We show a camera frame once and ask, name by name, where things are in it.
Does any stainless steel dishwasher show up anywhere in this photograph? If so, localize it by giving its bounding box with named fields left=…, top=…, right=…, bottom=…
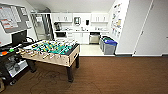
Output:
left=89, top=32, right=100, bottom=45

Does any white two-door base cabinet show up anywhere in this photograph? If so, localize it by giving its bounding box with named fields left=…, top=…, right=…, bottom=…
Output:
left=72, top=31, right=90, bottom=45

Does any blue-lid recycling bin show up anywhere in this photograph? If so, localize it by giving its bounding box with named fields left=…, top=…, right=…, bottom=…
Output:
left=103, top=39, right=118, bottom=56

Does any black built-in microwave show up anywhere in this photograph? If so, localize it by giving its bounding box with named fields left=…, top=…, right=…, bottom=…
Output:
left=54, top=31, right=68, bottom=38

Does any green foosball table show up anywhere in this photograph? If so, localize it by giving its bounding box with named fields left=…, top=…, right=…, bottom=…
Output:
left=16, top=38, right=81, bottom=83

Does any white waste sorting sign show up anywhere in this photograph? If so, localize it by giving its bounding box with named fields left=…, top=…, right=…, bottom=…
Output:
left=117, top=32, right=122, bottom=40

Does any notice board with papers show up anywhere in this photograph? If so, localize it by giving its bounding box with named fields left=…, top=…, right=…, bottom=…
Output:
left=110, top=2, right=125, bottom=34

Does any stainless steel refrigerator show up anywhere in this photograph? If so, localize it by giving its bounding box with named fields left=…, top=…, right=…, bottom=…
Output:
left=30, top=12, right=54, bottom=42

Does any white paper fridge note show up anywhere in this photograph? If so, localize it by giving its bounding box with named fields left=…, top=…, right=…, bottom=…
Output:
left=35, top=16, right=43, bottom=23

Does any black computer monitor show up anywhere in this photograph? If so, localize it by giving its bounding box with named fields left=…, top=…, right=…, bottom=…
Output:
left=11, top=29, right=29, bottom=47

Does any white door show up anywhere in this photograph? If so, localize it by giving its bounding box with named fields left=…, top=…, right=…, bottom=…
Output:
left=133, top=0, right=168, bottom=57

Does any small green cart object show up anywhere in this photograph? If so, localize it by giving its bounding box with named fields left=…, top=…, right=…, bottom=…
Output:
left=8, top=48, right=16, bottom=53

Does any white paper on board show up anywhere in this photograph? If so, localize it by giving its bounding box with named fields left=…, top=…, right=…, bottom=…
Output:
left=11, top=6, right=22, bottom=24
left=0, top=6, right=14, bottom=29

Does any small orange cart object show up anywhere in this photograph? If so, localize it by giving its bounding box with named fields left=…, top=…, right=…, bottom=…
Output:
left=0, top=50, right=8, bottom=56

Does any brown framed wall notice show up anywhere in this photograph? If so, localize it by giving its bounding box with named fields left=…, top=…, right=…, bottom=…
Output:
left=116, top=19, right=123, bottom=29

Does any grey wall board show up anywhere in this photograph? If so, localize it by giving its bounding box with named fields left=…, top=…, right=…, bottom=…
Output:
left=0, top=3, right=33, bottom=34

